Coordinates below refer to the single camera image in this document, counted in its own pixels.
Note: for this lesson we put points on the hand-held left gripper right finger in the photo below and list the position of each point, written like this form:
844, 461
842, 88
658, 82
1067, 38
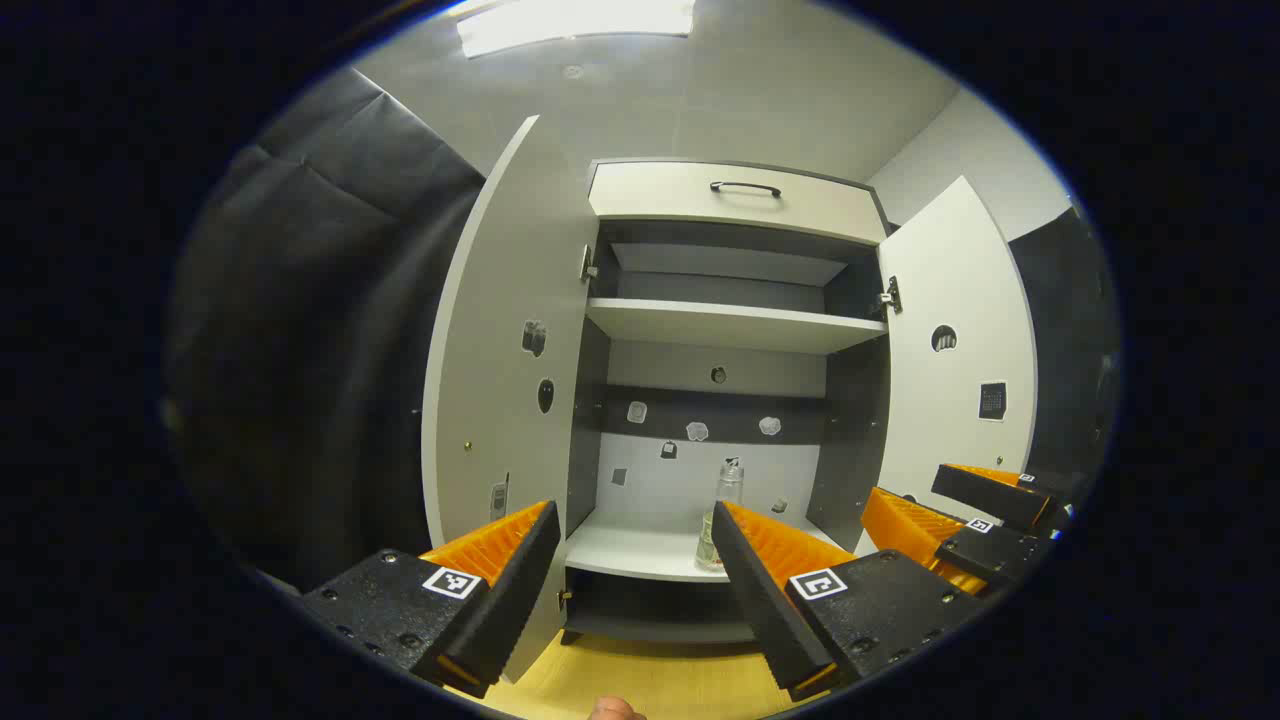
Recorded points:
760, 590

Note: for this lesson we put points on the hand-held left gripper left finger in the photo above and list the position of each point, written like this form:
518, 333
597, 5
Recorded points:
520, 580

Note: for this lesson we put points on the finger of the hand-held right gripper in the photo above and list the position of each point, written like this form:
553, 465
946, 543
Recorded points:
990, 555
990, 495

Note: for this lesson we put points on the clear glass bottle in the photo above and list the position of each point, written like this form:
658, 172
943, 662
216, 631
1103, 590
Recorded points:
730, 490

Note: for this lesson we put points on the white cabinet door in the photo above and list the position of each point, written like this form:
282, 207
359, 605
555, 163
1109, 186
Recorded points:
500, 300
960, 280

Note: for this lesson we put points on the white cabinet shelf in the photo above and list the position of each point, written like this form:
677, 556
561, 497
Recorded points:
630, 550
720, 325

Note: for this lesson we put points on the metal cabinet door hinge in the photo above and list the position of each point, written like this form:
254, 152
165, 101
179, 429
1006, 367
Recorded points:
588, 265
892, 295

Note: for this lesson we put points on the white cabinet drawer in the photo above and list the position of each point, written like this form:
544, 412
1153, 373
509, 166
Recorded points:
650, 190

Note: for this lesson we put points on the black backdrop cloth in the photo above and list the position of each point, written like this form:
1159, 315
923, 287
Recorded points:
320, 330

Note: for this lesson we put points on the ceiling light panel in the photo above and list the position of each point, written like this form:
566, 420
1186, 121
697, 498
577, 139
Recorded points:
570, 20

